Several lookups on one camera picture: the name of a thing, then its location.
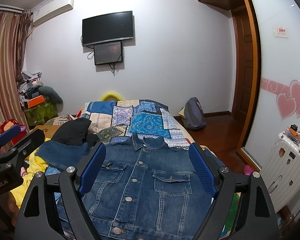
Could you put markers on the brown cardboard paw box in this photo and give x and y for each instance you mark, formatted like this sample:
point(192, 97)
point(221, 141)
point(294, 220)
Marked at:
point(49, 130)

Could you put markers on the striped red curtain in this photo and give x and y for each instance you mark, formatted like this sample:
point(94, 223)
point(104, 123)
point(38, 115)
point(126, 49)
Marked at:
point(13, 35)

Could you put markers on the purple grey backpack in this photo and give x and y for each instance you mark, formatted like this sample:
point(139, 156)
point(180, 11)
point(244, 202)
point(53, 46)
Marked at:
point(193, 118)

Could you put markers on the white hard suitcase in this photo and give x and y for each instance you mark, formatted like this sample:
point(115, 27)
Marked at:
point(281, 171)

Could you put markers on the dark green cushion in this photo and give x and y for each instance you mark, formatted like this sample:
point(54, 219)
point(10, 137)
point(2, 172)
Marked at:
point(51, 93)

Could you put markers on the small black wall monitor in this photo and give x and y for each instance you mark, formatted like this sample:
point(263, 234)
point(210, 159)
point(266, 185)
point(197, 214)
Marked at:
point(108, 53)

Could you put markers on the yellow duck hoodie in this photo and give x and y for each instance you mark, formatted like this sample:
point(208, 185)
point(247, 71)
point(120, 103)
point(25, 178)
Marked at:
point(36, 164)

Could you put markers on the green patterned storage box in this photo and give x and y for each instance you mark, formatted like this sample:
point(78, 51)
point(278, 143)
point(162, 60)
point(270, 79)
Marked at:
point(41, 113)

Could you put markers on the brown wooden door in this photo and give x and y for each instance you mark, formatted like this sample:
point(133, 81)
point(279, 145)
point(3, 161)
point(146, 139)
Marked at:
point(244, 64)

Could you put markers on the white sliding wardrobe door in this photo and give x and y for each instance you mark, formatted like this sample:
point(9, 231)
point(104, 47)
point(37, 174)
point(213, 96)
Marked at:
point(279, 99)

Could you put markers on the black garment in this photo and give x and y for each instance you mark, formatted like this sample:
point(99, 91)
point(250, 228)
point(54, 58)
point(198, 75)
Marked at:
point(75, 133)

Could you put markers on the yellow curved pillow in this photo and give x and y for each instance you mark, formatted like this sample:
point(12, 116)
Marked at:
point(111, 95)

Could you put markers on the red plush toy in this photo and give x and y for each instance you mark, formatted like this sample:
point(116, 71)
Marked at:
point(8, 124)

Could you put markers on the blue patchwork bedspread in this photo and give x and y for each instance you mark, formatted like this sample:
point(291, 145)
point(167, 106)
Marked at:
point(114, 121)

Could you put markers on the blue denim jacket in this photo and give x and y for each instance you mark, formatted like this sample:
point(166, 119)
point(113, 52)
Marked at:
point(146, 189)

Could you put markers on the pile of clothes clutter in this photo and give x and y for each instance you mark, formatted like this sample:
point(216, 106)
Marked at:
point(29, 87)

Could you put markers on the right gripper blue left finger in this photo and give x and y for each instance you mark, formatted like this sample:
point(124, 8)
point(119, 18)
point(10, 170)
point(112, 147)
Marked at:
point(89, 167)

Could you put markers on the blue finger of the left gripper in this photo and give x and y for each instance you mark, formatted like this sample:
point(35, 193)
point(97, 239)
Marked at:
point(8, 135)

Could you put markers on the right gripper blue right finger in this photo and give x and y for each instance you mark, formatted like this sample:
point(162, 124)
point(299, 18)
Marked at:
point(205, 175)

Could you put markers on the pink croc shoe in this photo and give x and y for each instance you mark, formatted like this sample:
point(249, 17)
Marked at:
point(248, 170)

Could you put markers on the wall mounted black television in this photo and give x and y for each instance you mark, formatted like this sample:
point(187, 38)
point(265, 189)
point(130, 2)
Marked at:
point(115, 26)

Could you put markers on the orange box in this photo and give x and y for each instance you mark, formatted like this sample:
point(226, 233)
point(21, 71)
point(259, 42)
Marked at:
point(35, 101)

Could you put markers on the white air conditioner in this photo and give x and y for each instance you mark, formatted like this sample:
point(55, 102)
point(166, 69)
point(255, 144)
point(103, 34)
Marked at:
point(50, 10)

